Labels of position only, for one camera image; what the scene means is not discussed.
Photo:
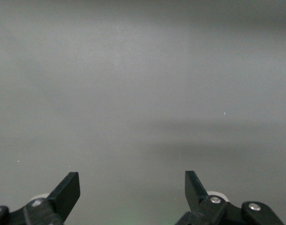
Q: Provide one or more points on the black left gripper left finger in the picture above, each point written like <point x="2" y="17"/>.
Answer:
<point x="63" y="199"/>

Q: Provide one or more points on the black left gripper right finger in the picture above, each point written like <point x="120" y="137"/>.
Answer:
<point x="196" y="199"/>

